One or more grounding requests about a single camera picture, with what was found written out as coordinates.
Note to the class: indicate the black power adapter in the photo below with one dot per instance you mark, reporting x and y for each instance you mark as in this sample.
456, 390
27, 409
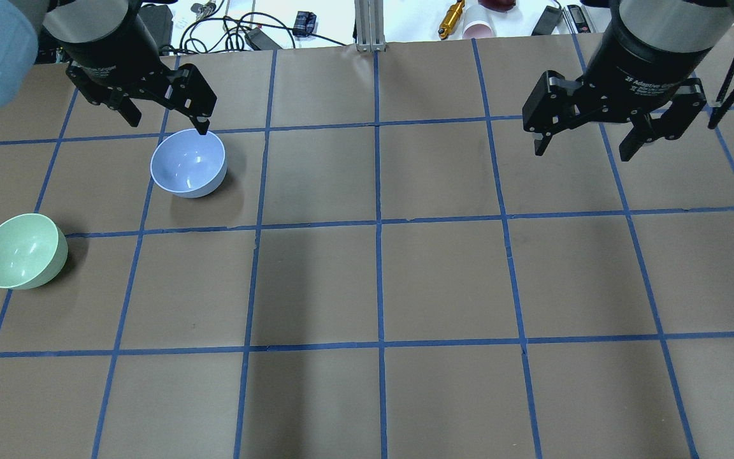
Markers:
258, 40

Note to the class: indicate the gold metal cylinder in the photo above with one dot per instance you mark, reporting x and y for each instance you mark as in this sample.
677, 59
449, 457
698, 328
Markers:
450, 19

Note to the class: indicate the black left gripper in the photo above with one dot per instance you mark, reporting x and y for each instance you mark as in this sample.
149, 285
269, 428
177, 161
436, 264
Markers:
107, 46

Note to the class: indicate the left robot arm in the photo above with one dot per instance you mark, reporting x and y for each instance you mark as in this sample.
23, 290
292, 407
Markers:
21, 23

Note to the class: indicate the green bowl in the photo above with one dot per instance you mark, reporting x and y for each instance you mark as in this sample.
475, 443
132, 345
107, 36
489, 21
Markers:
33, 250

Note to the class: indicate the black remote device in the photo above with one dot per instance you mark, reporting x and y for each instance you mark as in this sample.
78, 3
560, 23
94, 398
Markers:
578, 19

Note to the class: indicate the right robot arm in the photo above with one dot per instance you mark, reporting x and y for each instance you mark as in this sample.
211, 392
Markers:
723, 10

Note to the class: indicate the aluminium frame post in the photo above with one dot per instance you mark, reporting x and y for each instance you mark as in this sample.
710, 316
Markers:
369, 21

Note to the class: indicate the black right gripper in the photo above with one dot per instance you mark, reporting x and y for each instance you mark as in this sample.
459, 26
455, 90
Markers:
648, 58

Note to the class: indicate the blue bowl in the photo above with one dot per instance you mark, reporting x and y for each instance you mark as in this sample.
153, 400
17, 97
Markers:
188, 164

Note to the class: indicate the pink paper cup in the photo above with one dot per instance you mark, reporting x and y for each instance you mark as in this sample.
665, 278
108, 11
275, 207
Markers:
476, 23

